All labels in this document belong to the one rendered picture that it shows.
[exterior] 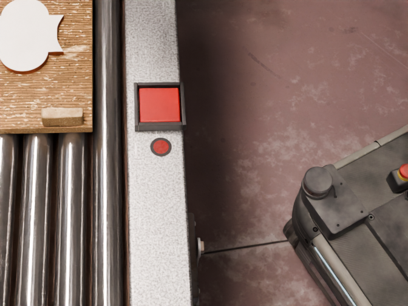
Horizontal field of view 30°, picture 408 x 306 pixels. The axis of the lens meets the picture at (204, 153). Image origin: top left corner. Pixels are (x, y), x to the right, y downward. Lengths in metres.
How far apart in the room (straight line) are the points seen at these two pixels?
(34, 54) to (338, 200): 0.92
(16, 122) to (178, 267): 0.31
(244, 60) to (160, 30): 1.13
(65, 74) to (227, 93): 1.16
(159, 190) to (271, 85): 1.26
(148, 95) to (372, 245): 0.88
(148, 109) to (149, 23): 0.17
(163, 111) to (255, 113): 1.13
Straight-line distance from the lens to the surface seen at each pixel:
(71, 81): 1.16
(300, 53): 2.39
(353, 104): 2.33
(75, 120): 1.10
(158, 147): 1.12
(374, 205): 1.91
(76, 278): 1.04
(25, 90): 1.15
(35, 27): 1.21
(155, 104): 1.14
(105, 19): 1.24
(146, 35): 1.23
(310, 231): 1.84
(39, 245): 1.06
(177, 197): 1.08
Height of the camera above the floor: 1.90
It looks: 61 degrees down
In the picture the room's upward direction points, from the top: 10 degrees clockwise
